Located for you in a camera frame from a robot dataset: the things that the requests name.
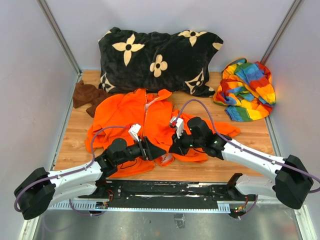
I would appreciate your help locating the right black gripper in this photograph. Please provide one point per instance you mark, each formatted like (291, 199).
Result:
(177, 147)

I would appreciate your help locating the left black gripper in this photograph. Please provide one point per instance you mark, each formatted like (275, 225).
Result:
(150, 151)

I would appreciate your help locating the orange zip jacket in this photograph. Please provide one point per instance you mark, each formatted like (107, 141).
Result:
(153, 112)

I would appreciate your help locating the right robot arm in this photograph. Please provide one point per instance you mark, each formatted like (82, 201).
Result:
(285, 179)

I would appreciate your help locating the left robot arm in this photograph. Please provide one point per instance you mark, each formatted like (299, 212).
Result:
(42, 189)

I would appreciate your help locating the rainbow striped cloth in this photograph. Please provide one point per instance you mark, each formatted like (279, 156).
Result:
(246, 91)

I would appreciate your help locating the brown cloth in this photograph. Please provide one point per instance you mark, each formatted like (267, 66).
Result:
(88, 94)

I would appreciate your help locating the black floral pillow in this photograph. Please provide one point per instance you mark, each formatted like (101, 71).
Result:
(155, 61)

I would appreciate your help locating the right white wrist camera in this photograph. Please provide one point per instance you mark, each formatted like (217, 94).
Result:
(177, 123)

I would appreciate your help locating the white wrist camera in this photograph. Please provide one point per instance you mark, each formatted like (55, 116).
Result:
(177, 123)
(134, 132)

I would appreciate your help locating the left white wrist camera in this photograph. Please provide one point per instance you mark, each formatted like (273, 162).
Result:
(134, 132)

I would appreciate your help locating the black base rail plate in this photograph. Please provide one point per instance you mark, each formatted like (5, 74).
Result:
(163, 191)

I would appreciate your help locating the white slotted cable duct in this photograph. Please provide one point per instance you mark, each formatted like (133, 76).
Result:
(140, 205)

